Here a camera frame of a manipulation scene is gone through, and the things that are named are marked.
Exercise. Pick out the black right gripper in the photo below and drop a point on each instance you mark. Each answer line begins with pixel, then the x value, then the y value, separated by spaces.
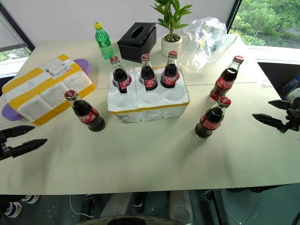
pixel 294 117

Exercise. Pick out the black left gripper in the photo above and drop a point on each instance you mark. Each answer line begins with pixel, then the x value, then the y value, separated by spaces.
pixel 4 150

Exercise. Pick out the white foam lid yellow tape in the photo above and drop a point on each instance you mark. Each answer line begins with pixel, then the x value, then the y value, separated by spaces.
pixel 47 93

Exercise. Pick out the glass cola bottle red cap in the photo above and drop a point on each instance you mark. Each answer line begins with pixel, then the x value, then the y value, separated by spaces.
pixel 120 78
pixel 87 117
pixel 225 80
pixel 170 75
pixel 148 77
pixel 209 122

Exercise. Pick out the white foam bottle tray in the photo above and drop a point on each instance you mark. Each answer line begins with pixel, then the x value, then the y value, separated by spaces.
pixel 150 110

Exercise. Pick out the black tissue box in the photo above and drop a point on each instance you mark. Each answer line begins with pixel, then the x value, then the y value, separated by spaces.
pixel 137 47

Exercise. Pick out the blue capped plastic bottle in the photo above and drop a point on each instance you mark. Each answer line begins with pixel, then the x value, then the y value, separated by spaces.
pixel 290 84

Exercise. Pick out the white blue sneaker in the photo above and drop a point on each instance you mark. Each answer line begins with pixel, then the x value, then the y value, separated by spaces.
pixel 13 209
pixel 31 198

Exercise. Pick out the purple flat board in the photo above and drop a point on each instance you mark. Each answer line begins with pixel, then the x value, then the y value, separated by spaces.
pixel 82 65

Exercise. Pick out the clear plastic bag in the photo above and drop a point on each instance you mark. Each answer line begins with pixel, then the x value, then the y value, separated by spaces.
pixel 201 47

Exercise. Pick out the black table leg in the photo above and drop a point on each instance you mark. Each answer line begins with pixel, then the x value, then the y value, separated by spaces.
pixel 214 206

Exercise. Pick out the green plastic soda bottle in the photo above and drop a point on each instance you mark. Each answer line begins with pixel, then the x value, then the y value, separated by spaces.
pixel 104 43

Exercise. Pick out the green plant in white pot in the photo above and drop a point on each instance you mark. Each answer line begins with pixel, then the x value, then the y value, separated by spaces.
pixel 171 43

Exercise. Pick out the grey rounded robot foot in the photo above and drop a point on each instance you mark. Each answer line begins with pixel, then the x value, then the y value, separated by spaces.
pixel 180 207

